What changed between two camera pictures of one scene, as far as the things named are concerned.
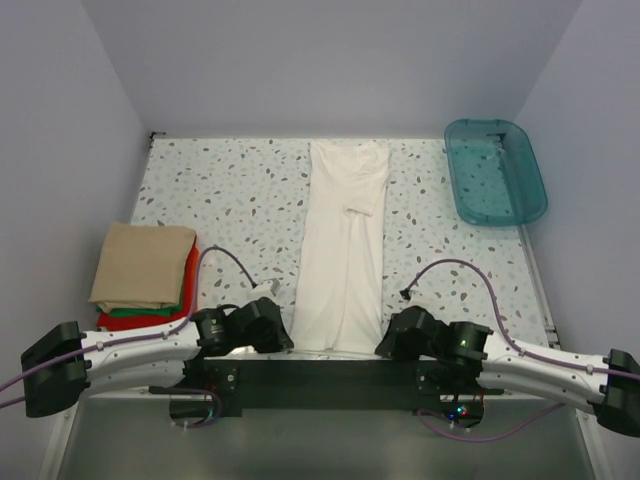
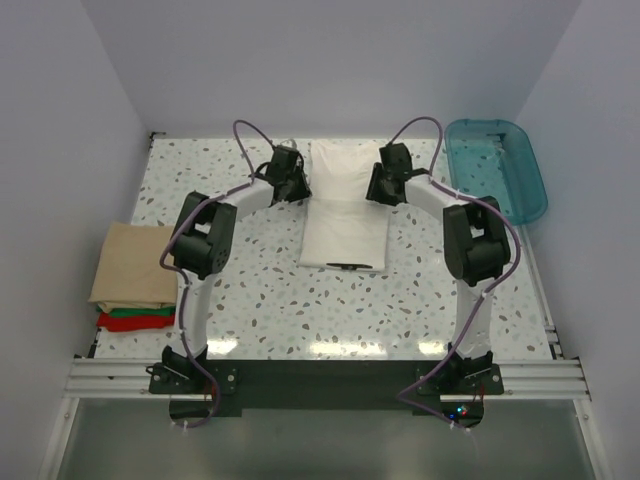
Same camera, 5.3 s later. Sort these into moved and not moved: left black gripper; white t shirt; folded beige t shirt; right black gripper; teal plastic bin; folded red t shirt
Moved: white t shirt; left black gripper; right black gripper
Not moved: teal plastic bin; folded red t shirt; folded beige t shirt
